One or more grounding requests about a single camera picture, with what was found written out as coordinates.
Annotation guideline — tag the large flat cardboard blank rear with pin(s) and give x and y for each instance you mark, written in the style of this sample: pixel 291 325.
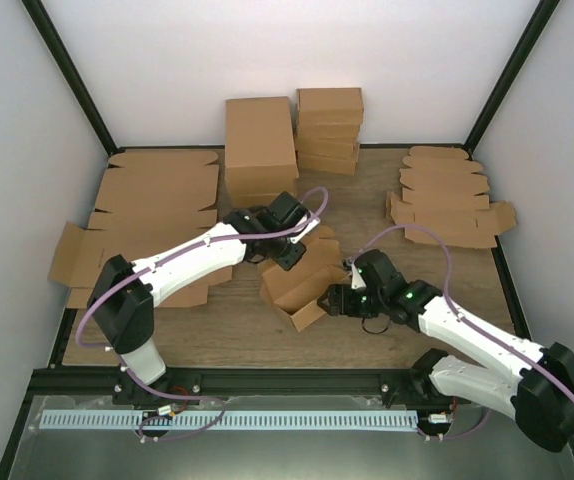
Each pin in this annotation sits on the large flat cardboard blank rear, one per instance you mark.
pixel 164 180

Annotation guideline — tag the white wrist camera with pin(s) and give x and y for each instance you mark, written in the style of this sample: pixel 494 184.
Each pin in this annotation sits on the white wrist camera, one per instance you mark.
pixel 305 226
pixel 356 281

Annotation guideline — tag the small folded box bottom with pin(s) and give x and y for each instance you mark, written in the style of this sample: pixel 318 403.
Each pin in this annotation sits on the small folded box bottom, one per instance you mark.
pixel 322 165

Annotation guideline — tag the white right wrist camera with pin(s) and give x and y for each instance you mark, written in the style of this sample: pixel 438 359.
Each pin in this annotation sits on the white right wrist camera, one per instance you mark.
pixel 356 281

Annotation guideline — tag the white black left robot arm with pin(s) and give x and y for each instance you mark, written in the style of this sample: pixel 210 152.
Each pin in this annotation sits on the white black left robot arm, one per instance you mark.
pixel 126 293

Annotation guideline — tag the large flat cardboard blank front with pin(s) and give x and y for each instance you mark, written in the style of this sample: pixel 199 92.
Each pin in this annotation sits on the large flat cardboard blank front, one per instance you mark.
pixel 80 254

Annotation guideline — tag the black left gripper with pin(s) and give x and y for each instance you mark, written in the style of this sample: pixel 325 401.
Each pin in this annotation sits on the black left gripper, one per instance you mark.
pixel 286 262

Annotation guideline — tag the light blue slotted cable duct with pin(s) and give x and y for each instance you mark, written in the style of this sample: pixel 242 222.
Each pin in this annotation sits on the light blue slotted cable duct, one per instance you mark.
pixel 379 421

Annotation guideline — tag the small folded box stack top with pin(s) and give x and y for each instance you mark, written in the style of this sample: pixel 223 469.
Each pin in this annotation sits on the small folded box stack top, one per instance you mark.
pixel 330 106

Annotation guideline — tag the large folded cardboard box top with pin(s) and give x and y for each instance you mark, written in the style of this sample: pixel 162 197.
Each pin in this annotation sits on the large folded cardboard box top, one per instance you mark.
pixel 260 156

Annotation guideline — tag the black frame post right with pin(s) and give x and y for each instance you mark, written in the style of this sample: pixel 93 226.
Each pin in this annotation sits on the black frame post right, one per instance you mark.
pixel 527 41

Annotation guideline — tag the black frame post left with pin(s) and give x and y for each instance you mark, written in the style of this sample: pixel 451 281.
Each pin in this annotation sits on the black frame post left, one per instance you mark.
pixel 58 50

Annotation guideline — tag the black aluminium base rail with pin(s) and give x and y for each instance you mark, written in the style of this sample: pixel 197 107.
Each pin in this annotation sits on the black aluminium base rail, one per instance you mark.
pixel 393 387

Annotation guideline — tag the small brown cardboard box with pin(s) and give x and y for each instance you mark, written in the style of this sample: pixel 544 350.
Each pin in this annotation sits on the small brown cardboard box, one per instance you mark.
pixel 293 294

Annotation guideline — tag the stack of small flat blanks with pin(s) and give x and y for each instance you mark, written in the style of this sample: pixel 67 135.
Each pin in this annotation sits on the stack of small flat blanks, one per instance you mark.
pixel 445 191

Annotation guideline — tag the large folded cardboard box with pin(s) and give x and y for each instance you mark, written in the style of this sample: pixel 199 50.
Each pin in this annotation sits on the large folded cardboard box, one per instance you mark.
pixel 260 156
pixel 252 200

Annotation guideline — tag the black frame post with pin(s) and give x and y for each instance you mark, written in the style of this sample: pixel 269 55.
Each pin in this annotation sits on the black frame post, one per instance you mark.
pixel 527 41
pixel 58 50

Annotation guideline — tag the large flat cardboard blank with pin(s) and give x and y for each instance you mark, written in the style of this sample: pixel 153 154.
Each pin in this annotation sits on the large flat cardboard blank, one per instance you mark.
pixel 80 254
pixel 164 180

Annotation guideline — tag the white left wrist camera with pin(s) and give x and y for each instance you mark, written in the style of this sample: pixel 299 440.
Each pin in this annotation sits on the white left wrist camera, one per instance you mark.
pixel 305 226

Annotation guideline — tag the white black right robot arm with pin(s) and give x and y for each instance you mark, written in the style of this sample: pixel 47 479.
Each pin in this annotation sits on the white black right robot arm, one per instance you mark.
pixel 523 380

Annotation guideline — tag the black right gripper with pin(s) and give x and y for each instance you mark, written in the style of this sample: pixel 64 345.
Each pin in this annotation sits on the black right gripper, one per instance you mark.
pixel 340 303

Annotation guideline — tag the large folded cardboard box bottom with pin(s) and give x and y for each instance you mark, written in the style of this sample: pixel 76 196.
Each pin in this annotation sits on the large folded cardboard box bottom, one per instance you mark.
pixel 252 200

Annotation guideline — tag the clear acrylic cover plate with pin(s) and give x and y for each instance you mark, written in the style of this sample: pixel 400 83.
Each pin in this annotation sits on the clear acrylic cover plate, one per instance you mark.
pixel 496 451

